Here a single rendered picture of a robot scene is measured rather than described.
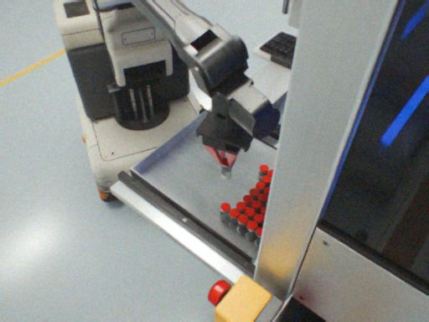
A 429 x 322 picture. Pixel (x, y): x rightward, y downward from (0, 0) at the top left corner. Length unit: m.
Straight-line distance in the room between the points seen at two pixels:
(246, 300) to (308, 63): 0.37
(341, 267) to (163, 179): 0.52
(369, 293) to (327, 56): 0.29
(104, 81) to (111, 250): 0.77
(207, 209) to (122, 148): 1.05
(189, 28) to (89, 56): 1.20
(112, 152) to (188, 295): 0.72
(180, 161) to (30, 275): 1.14
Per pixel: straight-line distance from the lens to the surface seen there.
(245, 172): 0.90
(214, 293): 0.60
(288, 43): 1.46
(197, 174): 0.89
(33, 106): 2.69
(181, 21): 0.62
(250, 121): 0.58
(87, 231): 1.93
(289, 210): 0.45
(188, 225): 0.79
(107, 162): 1.79
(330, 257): 0.47
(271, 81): 1.17
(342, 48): 0.30
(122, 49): 1.48
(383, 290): 0.47
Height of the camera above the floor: 1.57
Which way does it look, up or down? 48 degrees down
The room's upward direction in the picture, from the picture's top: straight up
